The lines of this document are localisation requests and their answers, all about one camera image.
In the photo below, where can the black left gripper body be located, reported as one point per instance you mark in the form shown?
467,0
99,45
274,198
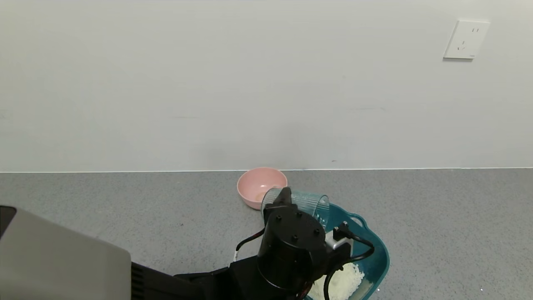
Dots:
280,203

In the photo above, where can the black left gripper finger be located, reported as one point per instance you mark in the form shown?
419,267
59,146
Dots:
283,198

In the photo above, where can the clear ribbed glass cup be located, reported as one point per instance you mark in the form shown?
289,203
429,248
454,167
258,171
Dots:
310,204

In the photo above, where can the white powder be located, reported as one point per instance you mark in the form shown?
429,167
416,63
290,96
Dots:
347,279

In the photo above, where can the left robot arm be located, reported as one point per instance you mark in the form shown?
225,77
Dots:
62,262

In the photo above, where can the pink bowl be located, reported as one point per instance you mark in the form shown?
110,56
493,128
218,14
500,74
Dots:
258,183

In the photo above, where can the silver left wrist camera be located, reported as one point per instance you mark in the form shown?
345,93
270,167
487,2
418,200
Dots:
333,242

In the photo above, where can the white wall socket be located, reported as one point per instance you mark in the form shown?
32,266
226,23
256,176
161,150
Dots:
466,39

